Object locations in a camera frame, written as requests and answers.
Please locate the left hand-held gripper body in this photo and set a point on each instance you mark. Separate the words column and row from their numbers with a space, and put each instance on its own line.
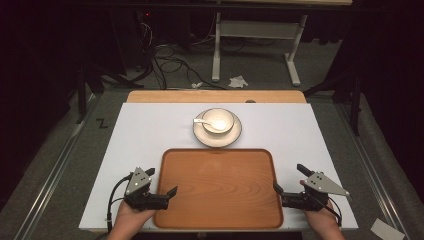
column 138, row 181

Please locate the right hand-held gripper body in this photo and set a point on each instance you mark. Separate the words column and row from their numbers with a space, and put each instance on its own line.
column 321, row 185

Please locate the person's right hand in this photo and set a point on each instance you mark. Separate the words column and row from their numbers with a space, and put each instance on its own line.
column 323, row 221

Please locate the person's left hand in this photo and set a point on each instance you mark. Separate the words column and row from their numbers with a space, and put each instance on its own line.
column 130, row 220

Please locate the white table mat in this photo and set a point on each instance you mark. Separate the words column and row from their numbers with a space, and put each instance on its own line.
column 140, row 133

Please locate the wooden tray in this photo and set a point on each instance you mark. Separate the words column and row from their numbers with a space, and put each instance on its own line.
column 218, row 193

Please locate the cream plate with dark rim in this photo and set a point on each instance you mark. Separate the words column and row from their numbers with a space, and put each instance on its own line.
column 216, row 140

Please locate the white ceramic spoon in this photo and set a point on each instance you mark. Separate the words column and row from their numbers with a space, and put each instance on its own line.
column 205, row 122

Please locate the white paper sheet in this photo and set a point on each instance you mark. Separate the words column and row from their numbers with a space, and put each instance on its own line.
column 386, row 230

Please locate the black stand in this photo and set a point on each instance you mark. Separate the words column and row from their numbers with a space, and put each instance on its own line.
column 85, row 90
column 353, row 96

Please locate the cream bowl with dark rim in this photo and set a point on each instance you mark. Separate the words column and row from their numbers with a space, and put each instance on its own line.
column 221, row 116

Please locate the small crumpled white tissue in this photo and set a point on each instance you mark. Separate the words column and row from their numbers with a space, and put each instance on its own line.
column 196, row 85

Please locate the large crumpled white tissue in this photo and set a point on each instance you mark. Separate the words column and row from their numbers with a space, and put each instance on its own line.
column 238, row 82

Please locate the metal floor rail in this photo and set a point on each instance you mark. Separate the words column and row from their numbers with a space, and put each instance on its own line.
column 50, row 180
column 373, row 173

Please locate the white metal desk frame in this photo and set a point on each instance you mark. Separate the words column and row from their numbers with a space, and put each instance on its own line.
column 256, row 29

